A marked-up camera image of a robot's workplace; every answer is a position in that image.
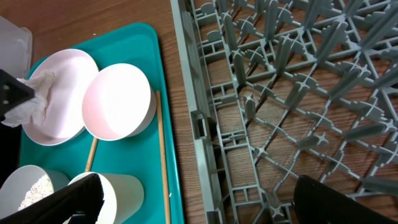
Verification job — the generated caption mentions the grey dish rack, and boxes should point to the grey dish rack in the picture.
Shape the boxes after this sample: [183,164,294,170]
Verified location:
[171,0,397,223]

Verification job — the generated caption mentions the left wooden chopstick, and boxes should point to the left wooden chopstick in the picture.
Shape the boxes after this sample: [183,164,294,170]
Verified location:
[85,137,98,172]

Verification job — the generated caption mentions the white bowl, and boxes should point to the white bowl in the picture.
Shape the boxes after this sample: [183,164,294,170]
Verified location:
[81,63,156,141]

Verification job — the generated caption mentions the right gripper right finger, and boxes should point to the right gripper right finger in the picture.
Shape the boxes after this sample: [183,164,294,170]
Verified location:
[294,175,397,224]

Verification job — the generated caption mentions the right wooden chopstick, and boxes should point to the right wooden chopstick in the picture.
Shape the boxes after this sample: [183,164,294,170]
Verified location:
[156,91,171,224]

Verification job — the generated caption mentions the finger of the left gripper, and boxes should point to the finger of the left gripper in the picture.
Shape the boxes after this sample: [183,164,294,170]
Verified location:
[0,69,35,121]

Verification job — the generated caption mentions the grey bowl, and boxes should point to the grey bowl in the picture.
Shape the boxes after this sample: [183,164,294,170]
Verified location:
[1,165,70,218]

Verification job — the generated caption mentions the wooden chopstick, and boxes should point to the wooden chopstick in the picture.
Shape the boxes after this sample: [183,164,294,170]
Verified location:
[85,137,98,172]
[156,91,171,224]

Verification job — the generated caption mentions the white rice pile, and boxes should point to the white rice pile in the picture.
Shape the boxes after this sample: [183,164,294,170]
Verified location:
[18,175,54,210]

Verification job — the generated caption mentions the white napkin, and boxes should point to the white napkin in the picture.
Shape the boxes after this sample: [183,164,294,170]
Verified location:
[1,70,55,128]

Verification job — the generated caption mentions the teal serving tray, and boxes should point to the teal serving tray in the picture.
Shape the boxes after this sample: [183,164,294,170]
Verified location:
[19,22,185,223]

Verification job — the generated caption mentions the white cup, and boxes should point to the white cup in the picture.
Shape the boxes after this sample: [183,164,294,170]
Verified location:
[69,172,144,224]

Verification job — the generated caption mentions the clear plastic bin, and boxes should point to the clear plastic bin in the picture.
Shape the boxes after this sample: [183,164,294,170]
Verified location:
[0,17,32,79]

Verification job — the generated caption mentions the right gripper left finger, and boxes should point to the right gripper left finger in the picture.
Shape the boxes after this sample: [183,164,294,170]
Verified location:
[1,174,104,224]

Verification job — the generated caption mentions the white plate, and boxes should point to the white plate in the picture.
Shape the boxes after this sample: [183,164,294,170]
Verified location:
[22,49,99,146]

